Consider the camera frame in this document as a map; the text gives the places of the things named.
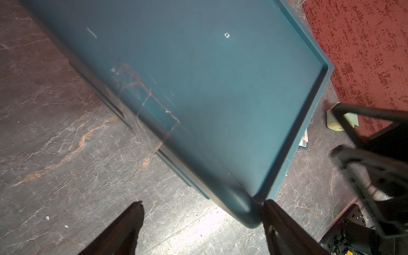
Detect teal drawer cabinet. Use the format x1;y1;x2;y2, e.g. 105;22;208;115
22;1;334;228

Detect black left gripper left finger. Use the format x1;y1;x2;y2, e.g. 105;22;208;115
80;201;145;255

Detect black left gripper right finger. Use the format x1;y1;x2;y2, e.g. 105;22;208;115
261;200;328;255

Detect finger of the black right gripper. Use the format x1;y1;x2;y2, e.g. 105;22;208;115
331;103;408;150
330;146;408;238

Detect green cream pencil sharpener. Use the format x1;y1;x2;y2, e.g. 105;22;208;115
326;101;360;132

